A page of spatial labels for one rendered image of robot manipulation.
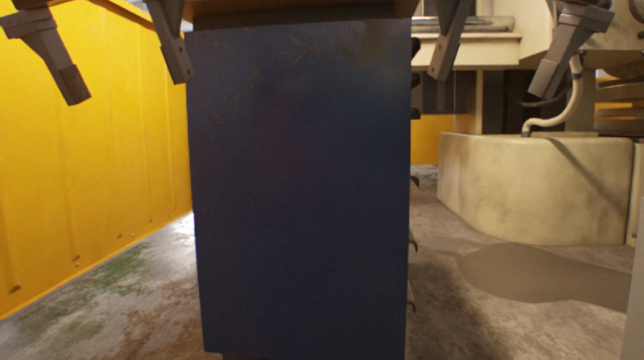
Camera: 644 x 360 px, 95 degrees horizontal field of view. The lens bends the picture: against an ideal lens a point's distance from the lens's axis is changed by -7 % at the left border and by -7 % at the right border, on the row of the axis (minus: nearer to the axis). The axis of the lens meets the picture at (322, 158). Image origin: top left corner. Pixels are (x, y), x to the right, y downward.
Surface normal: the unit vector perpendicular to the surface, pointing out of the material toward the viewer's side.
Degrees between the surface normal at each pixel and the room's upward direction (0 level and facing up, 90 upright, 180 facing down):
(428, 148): 90
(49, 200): 90
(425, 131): 90
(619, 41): 90
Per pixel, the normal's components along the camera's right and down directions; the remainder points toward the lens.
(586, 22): 0.10, 0.49
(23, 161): 1.00, 0.00
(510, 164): -0.79, 0.07
